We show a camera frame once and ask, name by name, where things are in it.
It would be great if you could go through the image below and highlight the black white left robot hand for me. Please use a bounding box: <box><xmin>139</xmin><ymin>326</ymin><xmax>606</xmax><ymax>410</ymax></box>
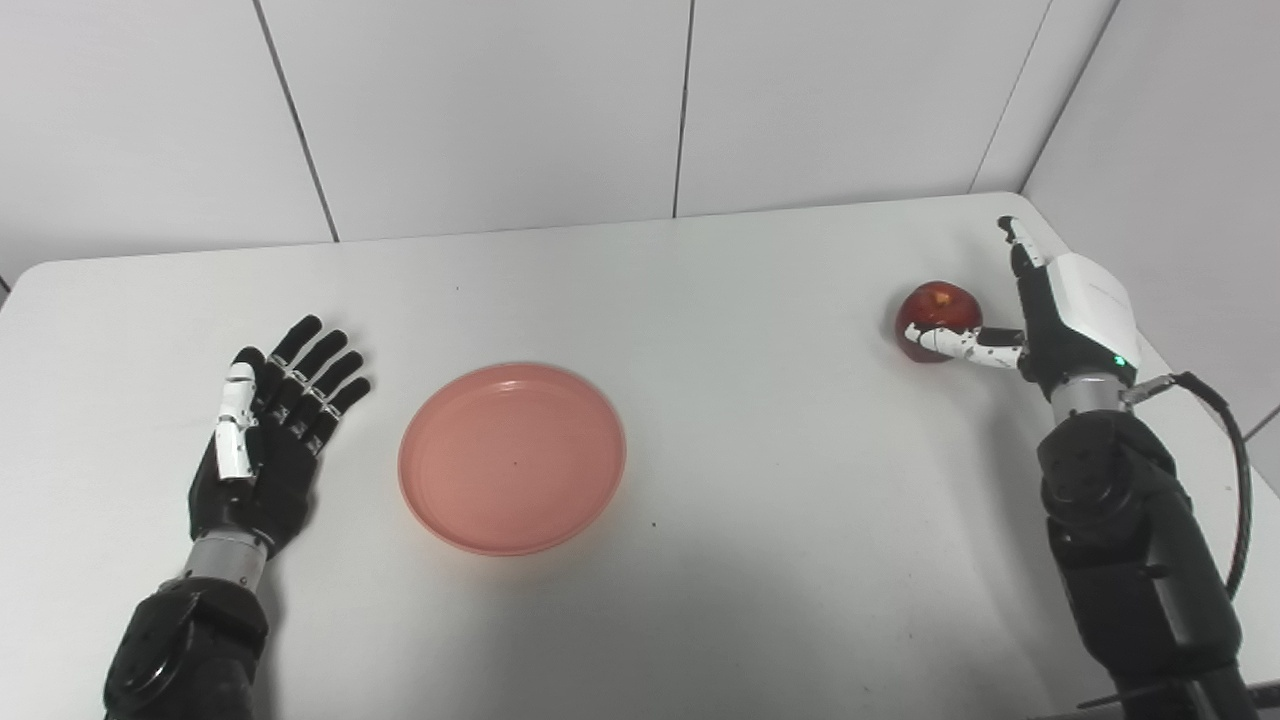
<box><xmin>188</xmin><ymin>315</ymin><xmax>372</xmax><ymax>558</ymax></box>

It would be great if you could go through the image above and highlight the pink round plate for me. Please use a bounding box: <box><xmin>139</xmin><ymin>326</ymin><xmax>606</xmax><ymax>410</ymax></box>
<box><xmin>397</xmin><ymin>362</ymin><xmax>628</xmax><ymax>558</ymax></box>

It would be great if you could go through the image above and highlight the red apple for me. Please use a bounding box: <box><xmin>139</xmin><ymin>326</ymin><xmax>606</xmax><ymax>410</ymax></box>
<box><xmin>894</xmin><ymin>281</ymin><xmax>984</xmax><ymax>364</ymax></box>

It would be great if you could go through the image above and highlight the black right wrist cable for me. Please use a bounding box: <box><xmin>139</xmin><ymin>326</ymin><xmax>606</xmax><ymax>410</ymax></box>
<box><xmin>1120</xmin><ymin>371</ymin><xmax>1254</xmax><ymax>601</ymax></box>

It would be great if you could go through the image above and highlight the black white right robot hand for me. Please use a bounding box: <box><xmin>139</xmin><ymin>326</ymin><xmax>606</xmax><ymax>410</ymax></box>
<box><xmin>905</xmin><ymin>215</ymin><xmax>1143</xmax><ymax>401</ymax></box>

